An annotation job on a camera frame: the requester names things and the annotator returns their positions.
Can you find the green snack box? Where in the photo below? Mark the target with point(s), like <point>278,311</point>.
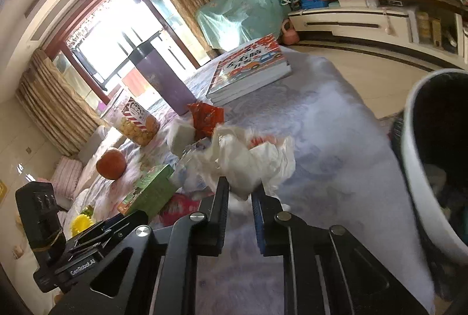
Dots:
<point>153,187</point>

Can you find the white television cabinet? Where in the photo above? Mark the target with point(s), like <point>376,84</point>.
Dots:
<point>347,22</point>

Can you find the white tissue packet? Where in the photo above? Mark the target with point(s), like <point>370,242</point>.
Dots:
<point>182,137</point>

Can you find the red cover picture book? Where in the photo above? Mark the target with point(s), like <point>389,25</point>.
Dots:
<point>234,97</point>
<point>248,59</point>

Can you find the brown framed sliding glass door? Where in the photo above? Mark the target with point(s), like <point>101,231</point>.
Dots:
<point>120,33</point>

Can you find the pink toy kettle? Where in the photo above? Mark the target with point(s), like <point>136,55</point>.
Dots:
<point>290,35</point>

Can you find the white plastic bag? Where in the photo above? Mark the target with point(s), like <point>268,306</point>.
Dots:
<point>237,161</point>

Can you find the teal furniture cover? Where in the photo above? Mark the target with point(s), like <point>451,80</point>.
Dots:
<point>237,15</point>

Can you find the purple thermos bottle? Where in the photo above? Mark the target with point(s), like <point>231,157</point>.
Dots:
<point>164,84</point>

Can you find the red snack wrapper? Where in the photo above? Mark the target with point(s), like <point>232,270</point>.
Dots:
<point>204,115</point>

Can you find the glass jar of snack balls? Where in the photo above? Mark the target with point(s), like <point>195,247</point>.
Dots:
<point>139,128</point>

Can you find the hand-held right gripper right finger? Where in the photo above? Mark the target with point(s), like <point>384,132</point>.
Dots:
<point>257,220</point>

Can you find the beige sofa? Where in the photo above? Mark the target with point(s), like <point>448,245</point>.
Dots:
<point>67,176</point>

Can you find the floral tablecloth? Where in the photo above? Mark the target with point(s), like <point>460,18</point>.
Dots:
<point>329,117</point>

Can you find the pink packet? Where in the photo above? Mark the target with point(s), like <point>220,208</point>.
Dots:
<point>182,207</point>

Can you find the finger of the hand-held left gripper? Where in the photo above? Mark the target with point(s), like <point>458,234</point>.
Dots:
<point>109,231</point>

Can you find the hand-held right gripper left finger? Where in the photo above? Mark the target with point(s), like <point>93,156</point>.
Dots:
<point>223,198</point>

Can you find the yellow ribbed toy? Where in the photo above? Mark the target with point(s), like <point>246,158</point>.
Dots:
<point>81,224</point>

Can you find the red apple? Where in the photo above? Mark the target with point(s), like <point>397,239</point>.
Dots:
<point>111,163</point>

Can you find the white round trash bin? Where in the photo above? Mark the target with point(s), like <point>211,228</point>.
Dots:
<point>416,168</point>

